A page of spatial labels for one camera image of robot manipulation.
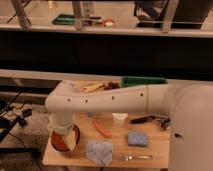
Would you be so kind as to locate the brown dried cluster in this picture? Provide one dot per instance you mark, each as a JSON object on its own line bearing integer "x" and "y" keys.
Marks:
{"x": 111, "y": 85}

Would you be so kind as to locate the black-handled tool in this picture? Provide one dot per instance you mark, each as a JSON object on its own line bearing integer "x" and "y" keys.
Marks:
{"x": 142, "y": 120}

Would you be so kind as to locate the blue sponge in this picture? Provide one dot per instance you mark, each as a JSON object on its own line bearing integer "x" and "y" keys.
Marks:
{"x": 137, "y": 139}

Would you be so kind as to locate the yellow banana toy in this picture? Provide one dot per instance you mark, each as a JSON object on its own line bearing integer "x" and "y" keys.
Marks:
{"x": 92, "y": 87}

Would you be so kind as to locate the red-brown bowl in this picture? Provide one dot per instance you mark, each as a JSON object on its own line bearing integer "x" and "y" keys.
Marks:
{"x": 64, "y": 143}

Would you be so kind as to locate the white cup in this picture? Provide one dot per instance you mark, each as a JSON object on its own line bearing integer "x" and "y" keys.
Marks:
{"x": 119, "y": 118}

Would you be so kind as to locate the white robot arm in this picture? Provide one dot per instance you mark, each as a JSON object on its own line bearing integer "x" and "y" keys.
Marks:
{"x": 189, "y": 107}

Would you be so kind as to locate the far red-white object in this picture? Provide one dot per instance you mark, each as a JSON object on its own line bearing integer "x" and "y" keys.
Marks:
{"x": 108, "y": 23}

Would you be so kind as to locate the orange carrot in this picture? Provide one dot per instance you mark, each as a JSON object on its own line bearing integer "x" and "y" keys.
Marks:
{"x": 102, "y": 130}

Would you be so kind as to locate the grey-blue crumpled cloth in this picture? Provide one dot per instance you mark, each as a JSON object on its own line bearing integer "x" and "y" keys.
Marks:
{"x": 100, "y": 152}

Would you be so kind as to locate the green plastic tray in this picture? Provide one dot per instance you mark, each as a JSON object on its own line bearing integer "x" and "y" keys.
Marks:
{"x": 129, "y": 81}

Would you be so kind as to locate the far green tray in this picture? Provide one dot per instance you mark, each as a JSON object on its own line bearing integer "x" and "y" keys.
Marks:
{"x": 63, "y": 19}

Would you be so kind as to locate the silver fork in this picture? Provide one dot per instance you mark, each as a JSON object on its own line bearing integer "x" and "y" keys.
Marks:
{"x": 132, "y": 157}

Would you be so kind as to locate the wooden table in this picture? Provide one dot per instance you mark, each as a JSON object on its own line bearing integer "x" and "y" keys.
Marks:
{"x": 84, "y": 120}

